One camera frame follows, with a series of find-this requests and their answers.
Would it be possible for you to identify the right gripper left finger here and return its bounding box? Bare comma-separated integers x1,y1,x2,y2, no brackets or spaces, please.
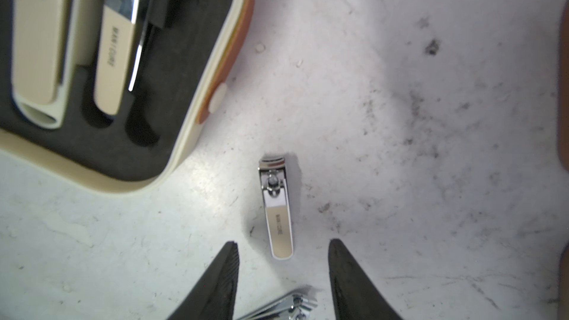
168,241,239,319

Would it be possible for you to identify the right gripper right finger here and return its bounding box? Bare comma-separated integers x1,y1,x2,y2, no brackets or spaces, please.
328,239,401,319

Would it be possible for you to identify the small cream clipper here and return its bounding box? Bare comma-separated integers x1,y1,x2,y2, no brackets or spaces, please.
258,156,294,261
93,0,153,116

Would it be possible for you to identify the cream nail clipper case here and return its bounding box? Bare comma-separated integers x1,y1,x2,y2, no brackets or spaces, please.
1,0,254,195

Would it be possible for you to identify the large cream nail clipper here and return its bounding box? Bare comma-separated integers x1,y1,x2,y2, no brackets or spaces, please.
11,0,72,130

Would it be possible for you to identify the small brown clipper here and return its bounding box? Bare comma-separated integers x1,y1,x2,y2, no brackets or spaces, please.
241,291,318,320

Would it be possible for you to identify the large brown nail clipper upper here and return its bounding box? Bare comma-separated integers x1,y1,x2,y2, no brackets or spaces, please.
557,245,569,320

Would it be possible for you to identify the large brown nail clipper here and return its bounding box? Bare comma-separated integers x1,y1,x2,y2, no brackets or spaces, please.
557,245,569,320
557,0,568,171

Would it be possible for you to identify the large brown nail clipper lower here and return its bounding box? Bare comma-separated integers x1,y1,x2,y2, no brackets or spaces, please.
557,0,568,171

